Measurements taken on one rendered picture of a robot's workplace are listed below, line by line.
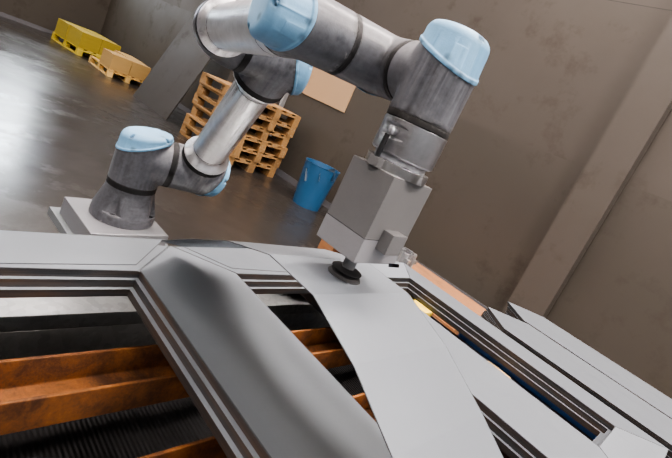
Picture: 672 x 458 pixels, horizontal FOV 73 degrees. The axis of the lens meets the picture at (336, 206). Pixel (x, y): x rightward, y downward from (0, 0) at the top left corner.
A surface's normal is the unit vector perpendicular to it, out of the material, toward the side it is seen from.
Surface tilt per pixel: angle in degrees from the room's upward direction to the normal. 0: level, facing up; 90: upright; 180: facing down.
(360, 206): 90
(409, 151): 90
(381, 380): 27
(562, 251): 90
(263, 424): 0
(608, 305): 90
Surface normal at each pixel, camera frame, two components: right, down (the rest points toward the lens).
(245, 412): 0.41, -0.89
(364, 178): -0.63, -0.12
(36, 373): 0.64, 0.44
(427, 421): 0.66, -0.60
